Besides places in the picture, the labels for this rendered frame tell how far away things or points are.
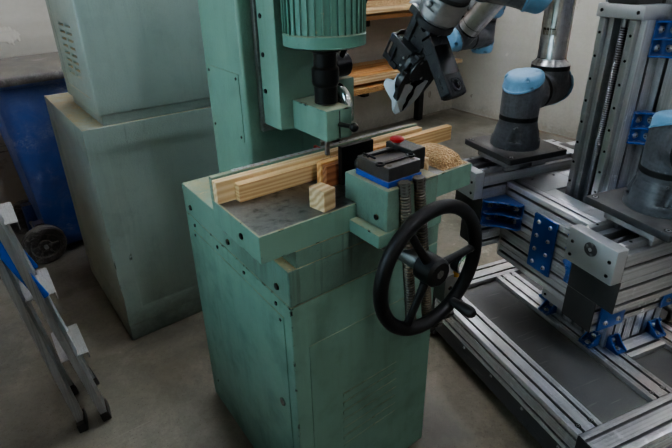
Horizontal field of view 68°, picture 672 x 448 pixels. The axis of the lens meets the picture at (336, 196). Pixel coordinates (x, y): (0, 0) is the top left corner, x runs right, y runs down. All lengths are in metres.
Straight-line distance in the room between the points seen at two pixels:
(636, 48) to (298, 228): 0.95
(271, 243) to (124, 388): 1.20
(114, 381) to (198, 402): 0.34
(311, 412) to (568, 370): 0.85
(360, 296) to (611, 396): 0.87
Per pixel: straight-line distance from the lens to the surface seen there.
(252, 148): 1.26
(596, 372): 1.79
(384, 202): 0.96
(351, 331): 1.20
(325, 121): 1.07
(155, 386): 2.00
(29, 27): 3.22
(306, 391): 1.22
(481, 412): 1.85
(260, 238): 0.92
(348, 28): 1.03
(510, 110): 1.62
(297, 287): 1.03
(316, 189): 0.99
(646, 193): 1.33
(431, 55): 0.92
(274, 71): 1.15
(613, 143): 1.53
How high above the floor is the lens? 1.35
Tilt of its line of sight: 25 degrees down
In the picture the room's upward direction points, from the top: 1 degrees counter-clockwise
